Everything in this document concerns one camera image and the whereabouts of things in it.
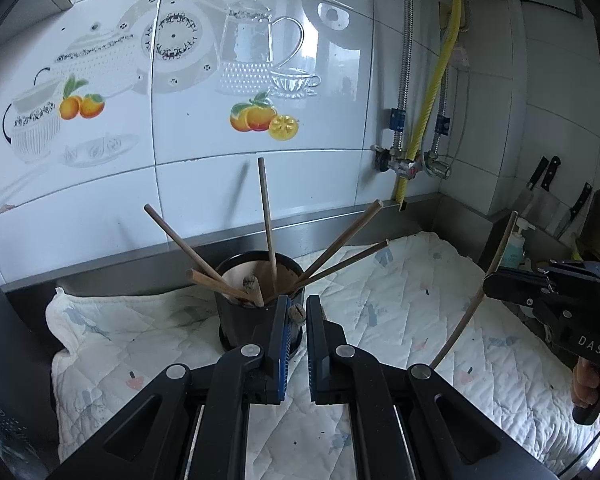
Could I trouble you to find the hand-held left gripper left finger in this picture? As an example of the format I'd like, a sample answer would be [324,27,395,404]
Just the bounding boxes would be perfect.
[47,295,291,480]

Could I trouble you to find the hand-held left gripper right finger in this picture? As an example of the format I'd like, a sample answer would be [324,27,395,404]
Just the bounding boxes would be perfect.
[306,295,561,480]

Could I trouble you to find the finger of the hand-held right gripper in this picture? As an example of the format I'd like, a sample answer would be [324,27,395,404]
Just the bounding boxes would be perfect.
[485,269,553,288]
[482,280,548,308]

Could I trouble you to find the black utensil holder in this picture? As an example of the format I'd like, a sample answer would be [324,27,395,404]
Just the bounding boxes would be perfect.
[214,250,307,362]

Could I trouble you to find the thin dark chopstick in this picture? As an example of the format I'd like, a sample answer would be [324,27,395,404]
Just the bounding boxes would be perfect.
[289,239,391,293]

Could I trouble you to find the person's right hand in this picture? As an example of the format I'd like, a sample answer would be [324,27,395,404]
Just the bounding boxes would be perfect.
[571,359,600,409]

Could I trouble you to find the pale green soap bottle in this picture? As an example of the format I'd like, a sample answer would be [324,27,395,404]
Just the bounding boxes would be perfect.
[501,216,537,270]

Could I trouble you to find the wooden spoon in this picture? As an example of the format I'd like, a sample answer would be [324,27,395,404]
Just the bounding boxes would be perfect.
[241,274,265,307]

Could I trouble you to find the white quilted mat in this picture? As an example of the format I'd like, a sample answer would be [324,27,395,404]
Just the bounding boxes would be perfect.
[47,232,600,480]

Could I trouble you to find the metal gas valves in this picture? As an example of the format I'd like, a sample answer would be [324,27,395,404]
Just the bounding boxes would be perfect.
[371,144,452,180]

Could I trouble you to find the black kitchen appliance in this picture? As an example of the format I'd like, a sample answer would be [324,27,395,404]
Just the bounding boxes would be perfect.
[0,284,62,480]

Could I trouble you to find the black-handled kitchen knife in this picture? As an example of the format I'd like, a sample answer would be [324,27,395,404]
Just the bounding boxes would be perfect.
[554,182,594,239]

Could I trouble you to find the black-handled cleaver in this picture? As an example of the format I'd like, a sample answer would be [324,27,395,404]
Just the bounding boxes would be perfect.
[490,156,550,218]
[522,156,562,231]

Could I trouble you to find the thin black cable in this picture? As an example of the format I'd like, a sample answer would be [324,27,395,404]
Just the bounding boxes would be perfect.
[561,422,600,477]

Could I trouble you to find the yellow gas hose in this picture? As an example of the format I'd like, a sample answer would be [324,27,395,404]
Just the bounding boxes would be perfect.
[394,0,465,211]

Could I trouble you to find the corrugated metal hose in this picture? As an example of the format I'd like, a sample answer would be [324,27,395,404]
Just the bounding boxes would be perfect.
[395,0,414,148]

